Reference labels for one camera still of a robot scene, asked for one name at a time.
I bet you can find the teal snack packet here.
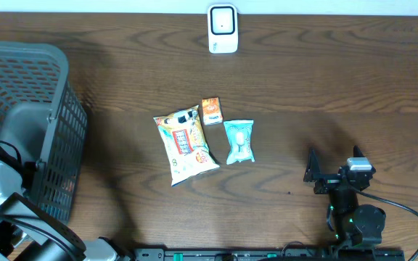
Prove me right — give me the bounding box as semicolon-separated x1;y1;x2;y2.
224;120;255;165

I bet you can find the black right camera cable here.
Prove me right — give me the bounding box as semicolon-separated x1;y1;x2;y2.
343;173;418;261

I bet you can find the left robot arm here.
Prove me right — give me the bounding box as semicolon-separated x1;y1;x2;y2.
0;141;136;260

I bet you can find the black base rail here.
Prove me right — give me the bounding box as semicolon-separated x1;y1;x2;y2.
133;246;405;261

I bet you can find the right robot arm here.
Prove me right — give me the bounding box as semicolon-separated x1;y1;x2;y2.
303;146;386;247

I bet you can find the black left camera cable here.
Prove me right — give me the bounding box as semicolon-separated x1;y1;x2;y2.
0;140;75;261

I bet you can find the white barcode scanner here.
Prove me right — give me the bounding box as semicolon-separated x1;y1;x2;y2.
207;4;239;54

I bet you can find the black camera cable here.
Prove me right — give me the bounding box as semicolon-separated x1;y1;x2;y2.
343;173;418;261
0;140;75;261

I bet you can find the grey plastic basket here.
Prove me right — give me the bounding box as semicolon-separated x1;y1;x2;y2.
0;41;87;223

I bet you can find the small orange box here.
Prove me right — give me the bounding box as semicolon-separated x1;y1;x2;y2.
202;97;223;125

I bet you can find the yellow snack bag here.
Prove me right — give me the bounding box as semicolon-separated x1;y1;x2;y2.
153;105;220;186

